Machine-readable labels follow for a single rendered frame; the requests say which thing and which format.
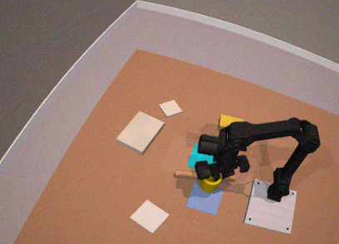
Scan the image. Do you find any small beige square pad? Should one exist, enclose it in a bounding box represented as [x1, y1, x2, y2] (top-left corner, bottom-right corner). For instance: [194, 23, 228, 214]
[159, 100, 183, 118]

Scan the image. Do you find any beige flat rectangular block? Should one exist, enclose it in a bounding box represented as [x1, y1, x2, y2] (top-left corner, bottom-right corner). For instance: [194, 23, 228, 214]
[116, 111, 165, 155]

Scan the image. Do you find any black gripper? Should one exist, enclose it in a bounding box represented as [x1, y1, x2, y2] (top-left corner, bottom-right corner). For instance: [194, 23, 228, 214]
[194, 152, 250, 181]

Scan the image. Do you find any cream flat square pad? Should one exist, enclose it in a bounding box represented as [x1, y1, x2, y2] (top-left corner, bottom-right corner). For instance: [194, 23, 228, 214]
[130, 199, 169, 234]

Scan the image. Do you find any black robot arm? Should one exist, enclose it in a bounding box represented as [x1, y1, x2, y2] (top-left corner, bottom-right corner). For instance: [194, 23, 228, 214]
[197, 117, 321, 203]

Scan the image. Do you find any yellow rectangular block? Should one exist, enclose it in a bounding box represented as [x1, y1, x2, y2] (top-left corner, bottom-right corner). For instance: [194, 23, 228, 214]
[219, 115, 244, 131]

